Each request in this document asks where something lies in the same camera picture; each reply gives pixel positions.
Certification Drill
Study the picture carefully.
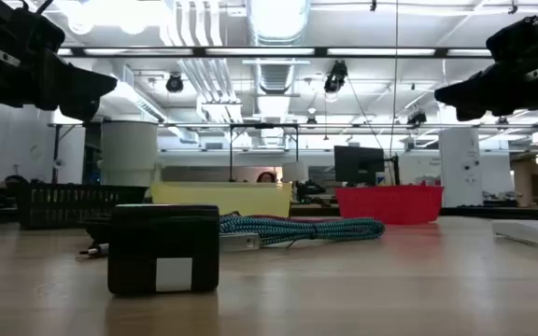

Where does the black computer monitor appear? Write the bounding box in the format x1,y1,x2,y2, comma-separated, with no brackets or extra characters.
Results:
333,145,387,186

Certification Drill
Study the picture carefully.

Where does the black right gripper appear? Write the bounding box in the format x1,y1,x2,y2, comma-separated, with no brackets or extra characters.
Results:
433,0,538,123

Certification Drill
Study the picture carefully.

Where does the silver ventilation duct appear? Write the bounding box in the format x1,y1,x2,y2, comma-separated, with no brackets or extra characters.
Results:
245,0,312,94

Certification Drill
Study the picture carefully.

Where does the white cylindrical container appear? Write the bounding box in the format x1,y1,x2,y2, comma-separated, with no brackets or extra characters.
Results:
99,119,160,188

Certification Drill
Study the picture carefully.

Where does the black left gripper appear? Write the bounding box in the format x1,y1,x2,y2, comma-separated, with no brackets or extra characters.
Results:
0,0,119,123

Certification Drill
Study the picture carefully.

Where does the yellow plastic bin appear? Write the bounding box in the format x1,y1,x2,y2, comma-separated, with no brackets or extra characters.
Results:
149,181,294,219

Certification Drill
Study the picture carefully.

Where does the red mesh basket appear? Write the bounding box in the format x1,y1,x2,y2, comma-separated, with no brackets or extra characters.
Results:
335,184,445,227

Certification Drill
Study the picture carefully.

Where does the black mesh basket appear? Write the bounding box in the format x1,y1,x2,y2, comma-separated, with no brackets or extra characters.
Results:
16,183,149,231

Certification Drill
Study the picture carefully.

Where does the teal braided cable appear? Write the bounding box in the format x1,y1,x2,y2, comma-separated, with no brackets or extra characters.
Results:
219,214,387,254

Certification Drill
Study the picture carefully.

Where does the black metal frame stand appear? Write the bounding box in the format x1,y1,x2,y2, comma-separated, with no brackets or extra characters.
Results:
228,121,301,184

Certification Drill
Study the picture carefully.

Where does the black ceiling spotlight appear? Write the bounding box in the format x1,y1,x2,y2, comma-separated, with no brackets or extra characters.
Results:
322,60,349,95
405,108,429,128
164,71,186,94

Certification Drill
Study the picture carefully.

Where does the white lamp shade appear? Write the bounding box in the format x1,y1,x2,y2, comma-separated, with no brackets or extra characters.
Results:
281,160,310,184

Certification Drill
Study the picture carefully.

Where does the white square column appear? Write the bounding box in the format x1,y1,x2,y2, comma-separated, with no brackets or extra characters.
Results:
437,126,483,208

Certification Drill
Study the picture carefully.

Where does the white and green box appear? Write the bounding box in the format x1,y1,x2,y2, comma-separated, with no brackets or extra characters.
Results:
491,218,538,250

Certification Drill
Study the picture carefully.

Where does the black overhead crossbar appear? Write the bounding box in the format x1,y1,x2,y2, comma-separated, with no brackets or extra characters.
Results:
56,45,495,60

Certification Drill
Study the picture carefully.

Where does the small black cube charger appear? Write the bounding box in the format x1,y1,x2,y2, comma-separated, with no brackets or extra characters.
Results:
106,203,221,296

